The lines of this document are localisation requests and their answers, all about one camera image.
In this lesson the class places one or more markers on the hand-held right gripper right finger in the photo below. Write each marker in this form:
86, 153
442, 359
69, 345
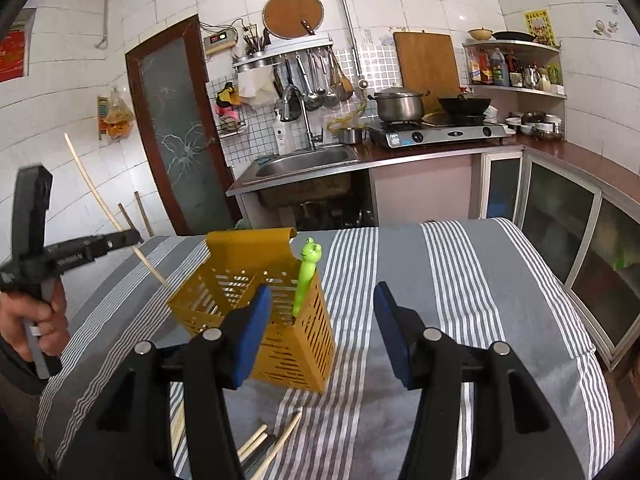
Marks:
392, 330

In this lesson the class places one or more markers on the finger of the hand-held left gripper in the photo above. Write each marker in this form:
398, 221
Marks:
115, 241

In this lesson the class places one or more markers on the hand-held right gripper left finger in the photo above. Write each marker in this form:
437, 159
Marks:
252, 335

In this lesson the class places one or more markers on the yellow plastic utensil basket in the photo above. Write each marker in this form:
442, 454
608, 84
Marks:
300, 345

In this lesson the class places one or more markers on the wooden chopstick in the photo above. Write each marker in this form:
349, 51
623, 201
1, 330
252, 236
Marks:
280, 440
252, 442
90, 182
178, 427

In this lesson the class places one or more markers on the row of hanging steel utensils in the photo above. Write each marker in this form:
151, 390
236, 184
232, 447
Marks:
312, 85

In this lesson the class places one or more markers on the person's left hand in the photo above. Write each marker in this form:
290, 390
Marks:
12, 317

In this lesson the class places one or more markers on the wooden stick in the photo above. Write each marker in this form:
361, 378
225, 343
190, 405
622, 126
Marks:
127, 222
143, 215

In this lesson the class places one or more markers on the grey striped tablecloth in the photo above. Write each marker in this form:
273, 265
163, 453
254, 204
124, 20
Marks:
450, 285

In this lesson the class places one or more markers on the hanging plastic bag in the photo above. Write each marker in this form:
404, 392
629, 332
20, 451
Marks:
117, 117

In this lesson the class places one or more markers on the wooden frosted glass door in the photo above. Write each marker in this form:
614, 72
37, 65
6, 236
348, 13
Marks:
170, 125

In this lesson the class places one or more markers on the stainless steel sink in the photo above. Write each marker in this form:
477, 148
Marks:
300, 160

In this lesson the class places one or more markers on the yellow rubber glove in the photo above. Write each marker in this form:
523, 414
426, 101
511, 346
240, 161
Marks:
227, 94

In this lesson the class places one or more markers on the white soap bottle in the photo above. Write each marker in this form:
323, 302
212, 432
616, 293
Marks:
283, 137

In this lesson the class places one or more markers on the small steel pot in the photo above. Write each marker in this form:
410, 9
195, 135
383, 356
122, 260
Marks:
350, 136

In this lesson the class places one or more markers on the steel gas stove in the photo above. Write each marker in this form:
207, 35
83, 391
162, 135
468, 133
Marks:
440, 135

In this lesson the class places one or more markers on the white hanging cloth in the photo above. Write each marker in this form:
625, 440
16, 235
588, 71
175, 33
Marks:
255, 85

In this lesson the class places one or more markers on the steel faucet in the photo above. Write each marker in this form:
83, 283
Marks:
306, 120

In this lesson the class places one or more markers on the steel stockpot with lid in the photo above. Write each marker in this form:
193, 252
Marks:
400, 105

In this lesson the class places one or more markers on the black wok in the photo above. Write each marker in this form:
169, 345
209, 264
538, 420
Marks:
465, 105

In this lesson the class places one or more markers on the utensil holder with chopsticks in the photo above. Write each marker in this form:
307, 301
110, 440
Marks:
256, 44

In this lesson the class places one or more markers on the group of small bowls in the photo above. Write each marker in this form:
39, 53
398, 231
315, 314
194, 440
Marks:
535, 127

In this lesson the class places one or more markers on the kitchen counter with cabinets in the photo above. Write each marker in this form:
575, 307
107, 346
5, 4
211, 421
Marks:
575, 155

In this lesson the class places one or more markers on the rectangular wooden cutting board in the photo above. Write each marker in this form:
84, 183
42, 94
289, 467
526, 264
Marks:
425, 65

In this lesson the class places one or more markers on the row of condiment bottles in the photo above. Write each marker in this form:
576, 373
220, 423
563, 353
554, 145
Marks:
497, 70

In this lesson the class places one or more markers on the small steel kettle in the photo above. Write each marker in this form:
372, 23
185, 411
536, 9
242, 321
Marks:
531, 78

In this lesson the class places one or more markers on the kitchen knife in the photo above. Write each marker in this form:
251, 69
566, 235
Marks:
307, 27

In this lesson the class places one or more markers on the round wooden board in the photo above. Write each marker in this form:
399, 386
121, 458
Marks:
287, 10

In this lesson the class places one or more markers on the beige bowl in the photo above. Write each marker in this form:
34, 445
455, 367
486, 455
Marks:
480, 35

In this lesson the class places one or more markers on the black pan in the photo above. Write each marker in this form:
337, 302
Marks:
515, 36

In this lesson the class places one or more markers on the red wall poster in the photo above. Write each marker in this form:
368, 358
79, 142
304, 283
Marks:
12, 55

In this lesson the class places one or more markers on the white wall pipe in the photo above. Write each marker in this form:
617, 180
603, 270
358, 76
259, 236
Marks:
106, 15

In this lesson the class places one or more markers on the beige wall controller box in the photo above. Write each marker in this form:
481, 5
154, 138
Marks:
220, 40

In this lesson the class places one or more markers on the wall power socket with plugs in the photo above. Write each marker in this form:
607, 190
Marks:
249, 29

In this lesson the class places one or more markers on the steel wall rack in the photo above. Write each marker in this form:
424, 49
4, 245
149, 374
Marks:
295, 47

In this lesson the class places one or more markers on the corner wall shelf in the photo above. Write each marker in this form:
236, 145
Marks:
525, 46

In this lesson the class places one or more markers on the metal wall pipe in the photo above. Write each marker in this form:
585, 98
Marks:
345, 10

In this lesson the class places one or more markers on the yellow wall poster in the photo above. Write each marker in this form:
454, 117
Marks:
540, 25

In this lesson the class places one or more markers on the wall stickers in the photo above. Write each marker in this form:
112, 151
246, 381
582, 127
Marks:
600, 27

